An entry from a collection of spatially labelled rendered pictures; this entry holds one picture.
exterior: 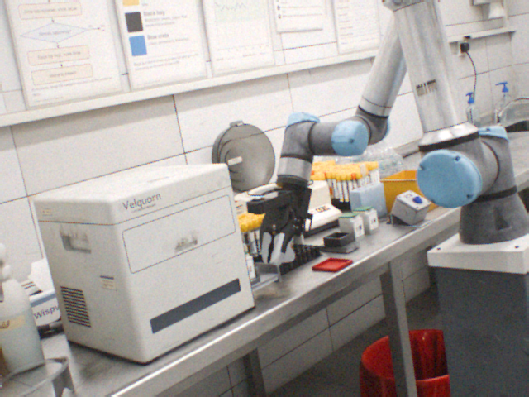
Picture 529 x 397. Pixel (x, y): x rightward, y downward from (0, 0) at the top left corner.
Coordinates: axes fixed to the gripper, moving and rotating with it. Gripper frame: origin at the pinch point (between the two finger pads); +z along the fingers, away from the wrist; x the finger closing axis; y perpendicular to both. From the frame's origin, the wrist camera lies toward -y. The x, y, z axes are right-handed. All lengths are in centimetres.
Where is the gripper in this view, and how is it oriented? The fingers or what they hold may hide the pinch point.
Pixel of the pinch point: (269, 268)
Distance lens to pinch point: 143.8
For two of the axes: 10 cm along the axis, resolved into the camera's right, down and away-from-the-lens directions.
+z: -1.9, 9.7, -1.8
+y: 6.8, 2.6, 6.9
